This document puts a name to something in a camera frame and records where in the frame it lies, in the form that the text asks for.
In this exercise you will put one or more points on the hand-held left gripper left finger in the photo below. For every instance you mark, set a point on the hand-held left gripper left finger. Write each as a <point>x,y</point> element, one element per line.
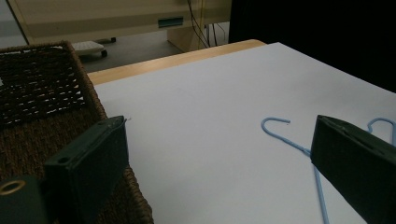
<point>90,161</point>

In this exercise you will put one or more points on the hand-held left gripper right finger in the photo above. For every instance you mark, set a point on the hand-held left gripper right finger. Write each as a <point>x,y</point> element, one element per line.
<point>358,165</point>

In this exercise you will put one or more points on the brown woven basket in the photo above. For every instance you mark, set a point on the brown woven basket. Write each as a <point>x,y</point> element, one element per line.
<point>40,93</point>

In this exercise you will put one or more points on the white wheeled base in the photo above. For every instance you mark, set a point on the white wheeled base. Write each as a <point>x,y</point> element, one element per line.
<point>88,47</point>

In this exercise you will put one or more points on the black curtain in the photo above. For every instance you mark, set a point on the black curtain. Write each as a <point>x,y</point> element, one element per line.
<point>314,31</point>

